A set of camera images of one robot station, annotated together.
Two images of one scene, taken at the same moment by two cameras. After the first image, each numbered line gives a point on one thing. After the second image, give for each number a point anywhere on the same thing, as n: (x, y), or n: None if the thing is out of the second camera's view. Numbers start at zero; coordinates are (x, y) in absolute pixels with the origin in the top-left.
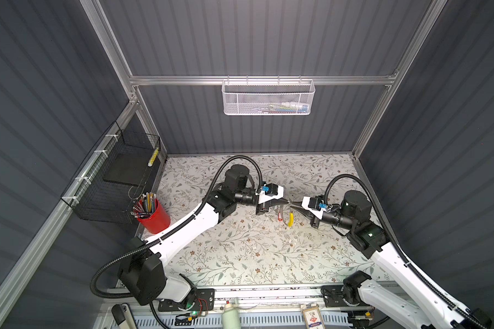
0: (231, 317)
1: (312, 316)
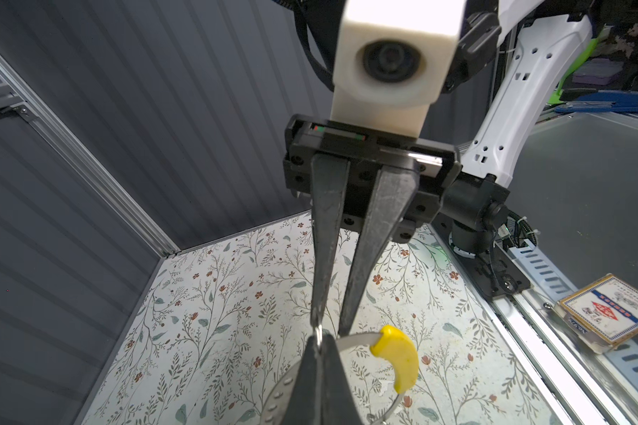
0: None
1: (608, 312)
